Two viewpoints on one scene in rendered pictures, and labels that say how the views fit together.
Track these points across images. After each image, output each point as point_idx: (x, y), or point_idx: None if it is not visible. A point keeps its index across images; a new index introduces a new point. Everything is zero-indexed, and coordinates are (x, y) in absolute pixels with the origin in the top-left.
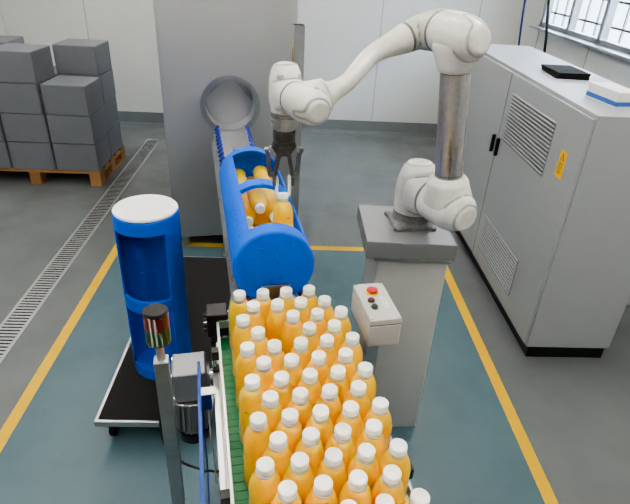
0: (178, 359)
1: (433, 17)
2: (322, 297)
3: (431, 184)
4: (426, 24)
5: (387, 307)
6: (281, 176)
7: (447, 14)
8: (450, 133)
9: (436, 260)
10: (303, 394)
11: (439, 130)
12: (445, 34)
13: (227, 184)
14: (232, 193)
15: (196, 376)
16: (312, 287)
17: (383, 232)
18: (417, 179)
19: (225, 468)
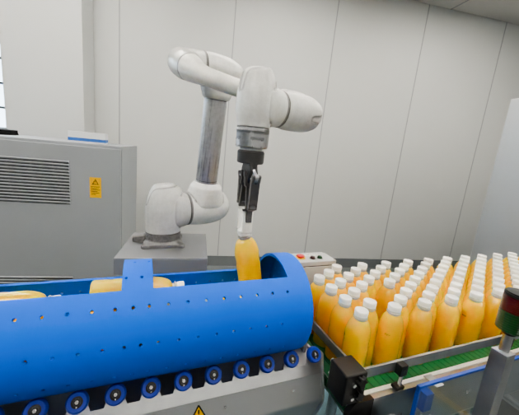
0: None
1: (208, 54)
2: (329, 271)
3: (212, 189)
4: (207, 58)
5: (315, 254)
6: (23, 282)
7: (219, 54)
8: (221, 146)
9: None
10: (436, 279)
11: (214, 146)
12: (231, 69)
13: (62, 323)
14: (136, 305)
15: None
16: (318, 274)
17: (186, 251)
18: (183, 196)
19: (477, 362)
